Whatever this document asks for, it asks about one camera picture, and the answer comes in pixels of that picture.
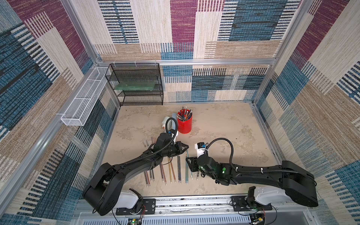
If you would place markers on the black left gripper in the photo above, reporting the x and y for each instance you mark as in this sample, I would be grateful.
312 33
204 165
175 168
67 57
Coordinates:
179 146

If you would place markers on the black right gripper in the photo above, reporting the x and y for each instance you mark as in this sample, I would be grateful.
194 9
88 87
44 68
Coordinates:
192 164

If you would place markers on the dark blue pencil clear cap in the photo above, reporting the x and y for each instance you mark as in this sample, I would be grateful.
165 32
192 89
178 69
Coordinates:
178 168

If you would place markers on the red pencil purple cap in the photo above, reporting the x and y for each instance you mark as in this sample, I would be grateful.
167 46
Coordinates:
173 173

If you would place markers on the red striped pencil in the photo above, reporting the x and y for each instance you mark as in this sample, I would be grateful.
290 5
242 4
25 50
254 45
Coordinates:
149 179

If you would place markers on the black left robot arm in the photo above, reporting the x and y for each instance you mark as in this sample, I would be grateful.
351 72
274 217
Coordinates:
103 192

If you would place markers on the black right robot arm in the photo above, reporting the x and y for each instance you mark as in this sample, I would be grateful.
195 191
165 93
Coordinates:
298 184

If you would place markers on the red pencil holder cup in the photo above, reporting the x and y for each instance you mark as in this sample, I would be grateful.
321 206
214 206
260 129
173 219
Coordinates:
184 120

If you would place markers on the light blue eraser box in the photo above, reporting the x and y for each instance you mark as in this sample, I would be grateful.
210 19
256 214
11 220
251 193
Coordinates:
174 116

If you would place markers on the green board on shelf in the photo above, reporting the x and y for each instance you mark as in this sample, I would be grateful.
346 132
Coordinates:
135 86

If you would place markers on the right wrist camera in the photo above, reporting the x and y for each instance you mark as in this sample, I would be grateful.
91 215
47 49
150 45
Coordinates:
200 148

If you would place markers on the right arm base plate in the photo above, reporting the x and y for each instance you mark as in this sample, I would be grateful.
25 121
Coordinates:
247 204

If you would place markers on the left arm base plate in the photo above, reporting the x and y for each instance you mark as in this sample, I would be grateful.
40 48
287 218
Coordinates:
146 206

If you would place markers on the black wire mesh shelf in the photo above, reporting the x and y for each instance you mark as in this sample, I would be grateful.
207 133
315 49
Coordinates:
136 72

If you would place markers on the white wire mesh basket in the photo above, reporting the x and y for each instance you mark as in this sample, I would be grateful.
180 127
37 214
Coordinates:
82 105

